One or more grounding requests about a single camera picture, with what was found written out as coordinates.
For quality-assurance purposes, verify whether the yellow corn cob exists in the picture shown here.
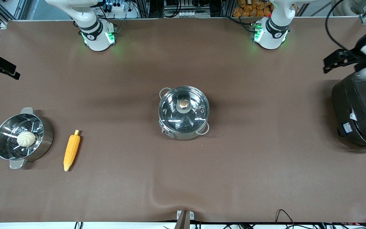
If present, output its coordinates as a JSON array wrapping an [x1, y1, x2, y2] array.
[[63, 130, 81, 172]]

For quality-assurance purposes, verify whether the glass pot lid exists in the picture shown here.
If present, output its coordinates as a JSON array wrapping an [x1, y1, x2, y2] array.
[[158, 86, 210, 133]]

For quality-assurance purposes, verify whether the steel steamer pot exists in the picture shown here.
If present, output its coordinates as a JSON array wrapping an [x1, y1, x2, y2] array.
[[0, 108, 54, 170]]

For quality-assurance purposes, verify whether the black rice cooker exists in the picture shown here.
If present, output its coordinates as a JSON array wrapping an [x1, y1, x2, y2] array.
[[331, 71, 366, 151]]

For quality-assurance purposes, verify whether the white steamed bun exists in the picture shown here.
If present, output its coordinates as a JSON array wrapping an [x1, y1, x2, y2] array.
[[17, 131, 37, 147]]

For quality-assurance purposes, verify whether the perforated steel steamer plate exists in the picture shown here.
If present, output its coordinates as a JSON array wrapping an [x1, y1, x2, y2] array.
[[0, 120, 42, 158]]

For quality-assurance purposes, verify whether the pile of orange buns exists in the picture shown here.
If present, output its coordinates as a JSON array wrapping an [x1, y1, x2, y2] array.
[[233, 0, 273, 18]]

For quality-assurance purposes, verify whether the white power strip with plugs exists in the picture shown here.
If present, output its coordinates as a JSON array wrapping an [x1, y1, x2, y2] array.
[[103, 0, 140, 19]]

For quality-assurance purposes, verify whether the small white power strip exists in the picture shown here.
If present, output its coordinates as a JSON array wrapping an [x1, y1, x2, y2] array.
[[179, 10, 203, 17]]

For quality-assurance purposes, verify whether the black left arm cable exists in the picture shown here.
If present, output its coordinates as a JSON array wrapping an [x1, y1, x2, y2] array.
[[325, 0, 363, 53]]

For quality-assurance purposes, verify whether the grey ribbed hose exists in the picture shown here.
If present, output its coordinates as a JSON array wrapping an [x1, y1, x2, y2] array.
[[331, 0, 362, 16]]

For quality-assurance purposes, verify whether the thin black looped cable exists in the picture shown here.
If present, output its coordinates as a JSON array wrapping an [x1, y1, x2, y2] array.
[[275, 209, 295, 226]]

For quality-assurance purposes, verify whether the steel pot with handles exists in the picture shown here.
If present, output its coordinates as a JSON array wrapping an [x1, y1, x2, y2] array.
[[158, 86, 210, 141]]

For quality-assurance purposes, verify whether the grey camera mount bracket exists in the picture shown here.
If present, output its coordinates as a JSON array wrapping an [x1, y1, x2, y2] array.
[[174, 210, 195, 229]]

